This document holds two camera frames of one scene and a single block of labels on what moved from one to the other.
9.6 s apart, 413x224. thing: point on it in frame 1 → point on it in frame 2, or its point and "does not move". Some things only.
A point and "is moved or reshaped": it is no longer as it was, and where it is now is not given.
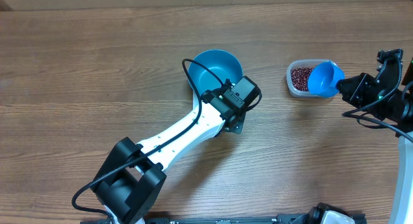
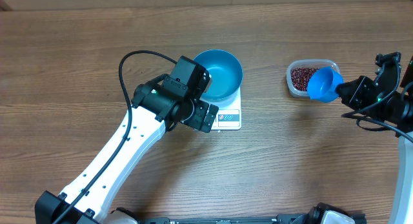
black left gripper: (238, 128) → (197, 122)
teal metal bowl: (222, 64) does not move
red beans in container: (300, 77) does not move
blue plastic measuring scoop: (323, 78) is moved or reshaped
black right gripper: (357, 86) does not move
